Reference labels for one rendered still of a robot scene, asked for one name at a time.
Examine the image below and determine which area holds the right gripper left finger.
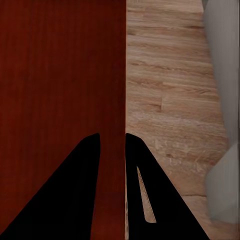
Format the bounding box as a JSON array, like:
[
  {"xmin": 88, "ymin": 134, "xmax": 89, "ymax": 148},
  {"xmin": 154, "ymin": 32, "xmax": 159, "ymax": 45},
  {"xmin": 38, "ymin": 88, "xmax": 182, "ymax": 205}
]
[{"xmin": 0, "ymin": 133, "xmax": 101, "ymax": 240}]

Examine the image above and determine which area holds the storage box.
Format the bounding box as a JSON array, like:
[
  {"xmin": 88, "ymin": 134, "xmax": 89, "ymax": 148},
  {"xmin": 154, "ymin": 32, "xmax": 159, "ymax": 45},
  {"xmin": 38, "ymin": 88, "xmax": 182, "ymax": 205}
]
[{"xmin": 0, "ymin": 0, "xmax": 127, "ymax": 240}]

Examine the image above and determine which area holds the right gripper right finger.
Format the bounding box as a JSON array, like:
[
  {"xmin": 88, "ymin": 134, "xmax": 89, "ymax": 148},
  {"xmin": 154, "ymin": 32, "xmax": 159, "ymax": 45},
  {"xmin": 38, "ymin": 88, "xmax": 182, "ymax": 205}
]
[{"xmin": 125, "ymin": 133, "xmax": 210, "ymax": 240}]

